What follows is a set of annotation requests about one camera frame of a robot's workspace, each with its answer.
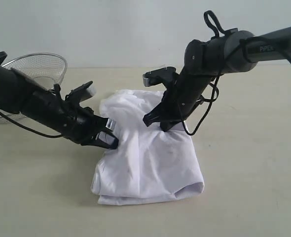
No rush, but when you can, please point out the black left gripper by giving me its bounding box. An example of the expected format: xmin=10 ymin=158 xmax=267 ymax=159
xmin=21 ymin=91 xmax=119 ymax=150

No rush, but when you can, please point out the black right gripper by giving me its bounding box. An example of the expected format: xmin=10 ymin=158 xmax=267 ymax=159
xmin=143 ymin=73 xmax=207 ymax=132

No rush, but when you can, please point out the white t-shirt red lettering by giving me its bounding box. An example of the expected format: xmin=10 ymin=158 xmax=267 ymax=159
xmin=91 ymin=89 xmax=205 ymax=205

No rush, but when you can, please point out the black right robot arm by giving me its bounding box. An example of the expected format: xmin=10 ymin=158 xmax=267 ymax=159
xmin=143 ymin=27 xmax=291 ymax=131

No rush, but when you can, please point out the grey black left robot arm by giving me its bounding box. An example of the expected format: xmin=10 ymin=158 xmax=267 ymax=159
xmin=0 ymin=66 xmax=119 ymax=150

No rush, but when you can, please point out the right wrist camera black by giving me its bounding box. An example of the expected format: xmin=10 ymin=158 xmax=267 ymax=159
xmin=143 ymin=67 xmax=176 ymax=88

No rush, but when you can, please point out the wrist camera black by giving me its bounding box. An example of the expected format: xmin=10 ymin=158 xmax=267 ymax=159
xmin=143 ymin=67 xmax=176 ymax=88
xmin=65 ymin=81 xmax=97 ymax=106

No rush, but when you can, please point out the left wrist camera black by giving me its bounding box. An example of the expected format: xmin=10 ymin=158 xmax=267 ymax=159
xmin=65 ymin=81 xmax=97 ymax=106

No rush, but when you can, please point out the metal wire mesh basket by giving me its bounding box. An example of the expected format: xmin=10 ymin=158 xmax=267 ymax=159
xmin=0 ymin=53 xmax=67 ymax=124

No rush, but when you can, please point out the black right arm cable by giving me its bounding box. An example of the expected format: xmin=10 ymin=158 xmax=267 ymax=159
xmin=182 ymin=10 xmax=291 ymax=136

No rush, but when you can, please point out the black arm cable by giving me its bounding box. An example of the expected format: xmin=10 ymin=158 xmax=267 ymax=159
xmin=0 ymin=51 xmax=65 ymax=138
xmin=182 ymin=10 xmax=291 ymax=136

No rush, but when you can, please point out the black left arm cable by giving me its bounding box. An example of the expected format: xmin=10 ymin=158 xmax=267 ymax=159
xmin=0 ymin=51 xmax=65 ymax=138

